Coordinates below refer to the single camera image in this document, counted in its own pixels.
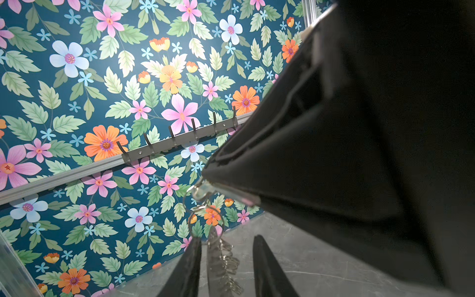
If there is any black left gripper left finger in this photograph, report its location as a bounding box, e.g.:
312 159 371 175
157 238 202 297

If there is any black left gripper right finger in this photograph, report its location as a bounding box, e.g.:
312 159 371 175
252 235 298 297

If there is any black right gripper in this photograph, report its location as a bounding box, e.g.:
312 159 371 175
203 1 475 297

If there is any black hook rack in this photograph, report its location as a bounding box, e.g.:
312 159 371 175
116 107 239 163

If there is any aluminium frame corner post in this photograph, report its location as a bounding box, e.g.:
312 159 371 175
301 0 317 28

